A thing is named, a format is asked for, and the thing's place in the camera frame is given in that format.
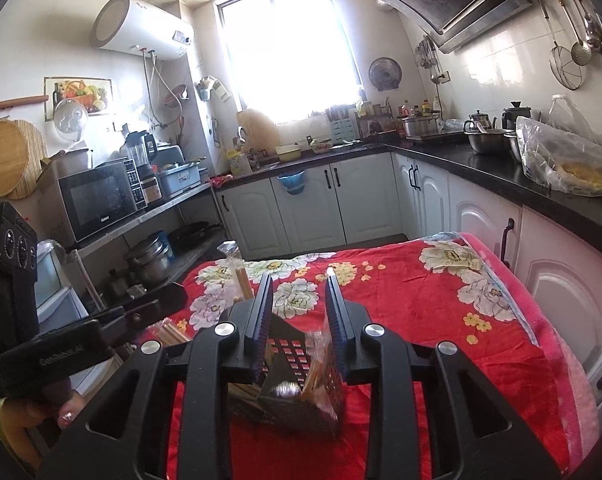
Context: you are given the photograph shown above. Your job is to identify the wrapped chopsticks on cloth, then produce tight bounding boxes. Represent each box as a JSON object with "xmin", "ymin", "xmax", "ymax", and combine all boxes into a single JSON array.
[{"xmin": 217, "ymin": 240, "xmax": 254, "ymax": 304}]

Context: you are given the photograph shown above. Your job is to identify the black plastic utensil basket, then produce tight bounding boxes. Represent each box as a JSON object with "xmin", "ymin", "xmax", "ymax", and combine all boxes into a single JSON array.
[{"xmin": 228, "ymin": 315, "xmax": 344, "ymax": 437}]

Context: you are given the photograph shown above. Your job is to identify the metal shelf rack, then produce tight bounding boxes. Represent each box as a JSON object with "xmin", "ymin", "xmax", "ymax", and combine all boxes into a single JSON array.
[{"xmin": 66, "ymin": 182, "xmax": 220, "ymax": 313}]

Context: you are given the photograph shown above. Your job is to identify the round bamboo board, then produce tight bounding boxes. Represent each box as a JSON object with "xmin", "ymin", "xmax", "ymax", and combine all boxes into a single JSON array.
[{"xmin": 0, "ymin": 119, "xmax": 47, "ymax": 200}]

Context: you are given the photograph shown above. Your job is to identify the stainless steel stockpot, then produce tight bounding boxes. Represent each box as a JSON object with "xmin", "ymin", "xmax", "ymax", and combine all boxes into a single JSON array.
[{"xmin": 124, "ymin": 235, "xmax": 173, "ymax": 288}]

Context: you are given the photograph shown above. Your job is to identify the grey plastic storage box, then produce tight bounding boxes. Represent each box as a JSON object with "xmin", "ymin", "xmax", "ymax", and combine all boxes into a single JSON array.
[{"xmin": 156, "ymin": 162, "xmax": 201, "ymax": 200}]

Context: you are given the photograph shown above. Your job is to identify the clear plastic bag with food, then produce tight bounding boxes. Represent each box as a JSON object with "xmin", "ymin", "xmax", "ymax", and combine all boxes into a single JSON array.
[{"xmin": 516, "ymin": 94, "xmax": 602, "ymax": 197}]

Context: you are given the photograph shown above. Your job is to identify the black kettle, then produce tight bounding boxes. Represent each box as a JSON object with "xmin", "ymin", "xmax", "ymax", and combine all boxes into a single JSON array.
[{"xmin": 502, "ymin": 101, "xmax": 532, "ymax": 130}]

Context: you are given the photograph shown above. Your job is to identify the wooden chopsticks pair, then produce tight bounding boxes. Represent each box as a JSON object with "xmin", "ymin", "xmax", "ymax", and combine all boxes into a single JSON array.
[{"xmin": 301, "ymin": 313, "xmax": 332, "ymax": 412}]

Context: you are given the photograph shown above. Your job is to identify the black microwave oven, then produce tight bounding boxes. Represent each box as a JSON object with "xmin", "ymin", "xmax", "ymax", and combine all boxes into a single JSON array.
[{"xmin": 38, "ymin": 158, "xmax": 147, "ymax": 248}]

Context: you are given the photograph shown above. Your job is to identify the hanging metal ladle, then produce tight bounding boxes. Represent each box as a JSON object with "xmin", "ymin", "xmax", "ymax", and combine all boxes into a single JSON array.
[{"xmin": 558, "ymin": 0, "xmax": 593, "ymax": 67}]

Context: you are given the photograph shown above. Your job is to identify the white drawer unit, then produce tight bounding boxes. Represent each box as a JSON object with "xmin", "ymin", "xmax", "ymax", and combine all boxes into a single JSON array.
[{"xmin": 34, "ymin": 238, "xmax": 107, "ymax": 391}]

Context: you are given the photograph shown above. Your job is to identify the black frying pan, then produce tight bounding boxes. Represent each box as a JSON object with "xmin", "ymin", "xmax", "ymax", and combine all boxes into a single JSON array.
[{"xmin": 167, "ymin": 221, "xmax": 223, "ymax": 252}]

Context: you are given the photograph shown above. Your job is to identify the red floral tablecloth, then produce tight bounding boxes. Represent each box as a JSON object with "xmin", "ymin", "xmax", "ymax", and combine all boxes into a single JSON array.
[{"xmin": 165, "ymin": 231, "xmax": 602, "ymax": 480}]

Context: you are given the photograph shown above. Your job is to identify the wire skimmer strainer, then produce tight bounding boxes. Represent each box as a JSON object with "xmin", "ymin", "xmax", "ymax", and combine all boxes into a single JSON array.
[{"xmin": 536, "ymin": 0, "xmax": 584, "ymax": 91}]

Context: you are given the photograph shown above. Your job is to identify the person's left hand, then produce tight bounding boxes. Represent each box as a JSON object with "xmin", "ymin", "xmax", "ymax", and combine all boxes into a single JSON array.
[{"xmin": 0, "ymin": 390, "xmax": 86, "ymax": 470}]

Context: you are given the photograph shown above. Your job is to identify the white water heater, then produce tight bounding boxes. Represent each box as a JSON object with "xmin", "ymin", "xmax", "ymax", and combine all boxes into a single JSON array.
[{"xmin": 90, "ymin": 0, "xmax": 194, "ymax": 61}]

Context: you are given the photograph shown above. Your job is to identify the black blender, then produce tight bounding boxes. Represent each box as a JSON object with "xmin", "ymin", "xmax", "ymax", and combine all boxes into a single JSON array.
[{"xmin": 125, "ymin": 131, "xmax": 156, "ymax": 180}]

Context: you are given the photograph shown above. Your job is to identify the bright kitchen window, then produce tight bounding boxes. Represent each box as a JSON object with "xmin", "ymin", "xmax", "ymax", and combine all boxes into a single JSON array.
[{"xmin": 218, "ymin": 0, "xmax": 362, "ymax": 124}]

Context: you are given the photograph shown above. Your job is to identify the stainless steel bowl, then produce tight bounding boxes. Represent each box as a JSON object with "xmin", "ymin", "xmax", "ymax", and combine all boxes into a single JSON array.
[{"xmin": 465, "ymin": 129, "xmax": 510, "ymax": 155}]

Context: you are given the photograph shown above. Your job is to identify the wrapped chopsticks bundle in basket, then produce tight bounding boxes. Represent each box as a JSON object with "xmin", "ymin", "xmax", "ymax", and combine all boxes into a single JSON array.
[{"xmin": 148, "ymin": 318, "xmax": 190, "ymax": 347}]

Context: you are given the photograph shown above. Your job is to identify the white cabinet door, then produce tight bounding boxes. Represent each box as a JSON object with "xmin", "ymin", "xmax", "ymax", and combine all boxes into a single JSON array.
[{"xmin": 330, "ymin": 153, "xmax": 403, "ymax": 244}]

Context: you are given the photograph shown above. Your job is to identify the round wall fan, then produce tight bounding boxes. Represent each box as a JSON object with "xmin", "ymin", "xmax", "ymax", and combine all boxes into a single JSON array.
[{"xmin": 368, "ymin": 56, "xmax": 403, "ymax": 91}]

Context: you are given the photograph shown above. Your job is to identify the fruit picture on wall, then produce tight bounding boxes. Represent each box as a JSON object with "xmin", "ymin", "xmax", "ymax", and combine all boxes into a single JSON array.
[{"xmin": 44, "ymin": 77, "xmax": 112, "ymax": 122}]

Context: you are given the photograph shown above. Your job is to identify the blue hanging bowl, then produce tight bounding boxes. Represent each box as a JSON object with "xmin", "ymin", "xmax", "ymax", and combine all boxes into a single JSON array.
[{"xmin": 277, "ymin": 170, "xmax": 305, "ymax": 196}]

